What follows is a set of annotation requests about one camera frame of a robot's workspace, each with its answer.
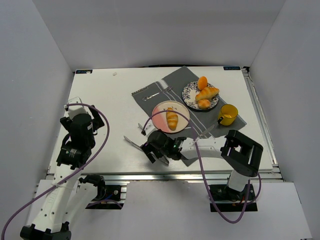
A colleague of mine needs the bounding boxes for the yellow mug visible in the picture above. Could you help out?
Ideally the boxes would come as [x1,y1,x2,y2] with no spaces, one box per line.
[217,104,239,126]

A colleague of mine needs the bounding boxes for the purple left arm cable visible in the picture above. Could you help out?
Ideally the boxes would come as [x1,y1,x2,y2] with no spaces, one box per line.
[0,102,111,237]

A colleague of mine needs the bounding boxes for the blue floral plate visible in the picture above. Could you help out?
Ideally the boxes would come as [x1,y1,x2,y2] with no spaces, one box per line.
[181,81,220,111]

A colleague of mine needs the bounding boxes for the orange round bread bun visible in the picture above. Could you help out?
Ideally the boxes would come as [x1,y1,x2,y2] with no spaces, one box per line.
[197,76,208,91]

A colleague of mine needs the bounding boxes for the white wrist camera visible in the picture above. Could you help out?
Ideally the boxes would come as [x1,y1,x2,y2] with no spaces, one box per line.
[63,96,89,121]
[144,122,158,137]

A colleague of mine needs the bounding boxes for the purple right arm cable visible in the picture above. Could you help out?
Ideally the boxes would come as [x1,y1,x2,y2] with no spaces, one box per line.
[141,109,262,223]

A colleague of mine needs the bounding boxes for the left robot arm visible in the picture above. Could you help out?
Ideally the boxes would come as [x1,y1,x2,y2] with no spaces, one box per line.
[20,105,106,240]

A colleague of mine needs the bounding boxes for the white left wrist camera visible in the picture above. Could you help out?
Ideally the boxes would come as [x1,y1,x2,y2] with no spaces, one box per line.
[63,96,89,121]

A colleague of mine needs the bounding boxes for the croissant shaped bread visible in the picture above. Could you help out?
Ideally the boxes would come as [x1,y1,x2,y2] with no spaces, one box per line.
[195,86,220,102]

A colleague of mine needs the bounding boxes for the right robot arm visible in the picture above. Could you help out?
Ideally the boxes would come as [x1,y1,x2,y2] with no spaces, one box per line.
[140,130,264,193]

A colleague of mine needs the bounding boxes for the silver fork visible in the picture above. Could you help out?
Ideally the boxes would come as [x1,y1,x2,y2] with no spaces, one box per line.
[142,86,172,101]

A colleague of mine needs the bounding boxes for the grey striped cloth placemat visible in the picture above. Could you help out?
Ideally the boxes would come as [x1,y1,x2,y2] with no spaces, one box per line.
[131,66,247,138]

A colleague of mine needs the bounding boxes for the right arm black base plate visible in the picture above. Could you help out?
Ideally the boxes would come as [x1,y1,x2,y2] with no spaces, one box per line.
[209,184,258,213]

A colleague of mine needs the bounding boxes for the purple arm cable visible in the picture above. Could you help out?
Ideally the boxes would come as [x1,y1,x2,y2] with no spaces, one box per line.
[141,109,262,223]
[0,102,111,237]

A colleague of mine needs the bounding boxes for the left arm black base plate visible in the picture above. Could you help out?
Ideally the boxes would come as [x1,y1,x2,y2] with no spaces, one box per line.
[79,174,127,210]

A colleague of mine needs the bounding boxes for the silver table knife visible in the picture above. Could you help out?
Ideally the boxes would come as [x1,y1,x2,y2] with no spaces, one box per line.
[194,124,215,142]

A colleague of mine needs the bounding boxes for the long bread roll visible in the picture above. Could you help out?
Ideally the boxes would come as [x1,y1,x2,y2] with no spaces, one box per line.
[166,107,179,131]

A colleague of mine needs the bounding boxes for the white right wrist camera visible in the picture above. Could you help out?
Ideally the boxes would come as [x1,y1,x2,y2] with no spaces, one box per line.
[144,122,158,137]

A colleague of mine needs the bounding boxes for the metal serving tongs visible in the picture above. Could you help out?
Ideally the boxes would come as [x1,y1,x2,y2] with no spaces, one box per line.
[123,123,170,167]

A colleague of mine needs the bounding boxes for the pink and cream plate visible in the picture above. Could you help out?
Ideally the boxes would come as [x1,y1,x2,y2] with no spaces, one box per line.
[152,100,190,134]

